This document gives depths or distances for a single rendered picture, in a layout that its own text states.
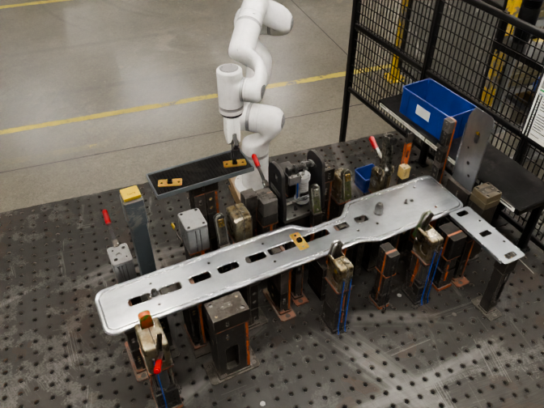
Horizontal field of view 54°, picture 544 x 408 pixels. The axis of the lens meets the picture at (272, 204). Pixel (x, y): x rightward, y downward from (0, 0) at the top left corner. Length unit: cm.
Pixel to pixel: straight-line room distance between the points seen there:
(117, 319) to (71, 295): 55
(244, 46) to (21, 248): 132
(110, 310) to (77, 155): 260
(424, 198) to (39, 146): 313
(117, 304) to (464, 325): 125
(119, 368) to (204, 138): 253
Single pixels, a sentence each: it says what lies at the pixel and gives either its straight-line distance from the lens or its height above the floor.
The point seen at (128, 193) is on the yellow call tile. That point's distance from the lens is 190.
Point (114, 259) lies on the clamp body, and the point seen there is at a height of 106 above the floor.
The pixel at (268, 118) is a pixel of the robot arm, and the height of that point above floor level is 118.
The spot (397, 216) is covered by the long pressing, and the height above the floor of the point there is 100.
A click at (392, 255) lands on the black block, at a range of 190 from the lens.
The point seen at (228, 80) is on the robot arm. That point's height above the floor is 152.
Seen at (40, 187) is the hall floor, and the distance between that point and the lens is 402.
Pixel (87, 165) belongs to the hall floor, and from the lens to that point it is 411.
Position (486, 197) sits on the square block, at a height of 106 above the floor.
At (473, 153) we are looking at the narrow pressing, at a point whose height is 116.
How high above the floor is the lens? 234
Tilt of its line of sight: 41 degrees down
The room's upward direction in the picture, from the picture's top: straight up
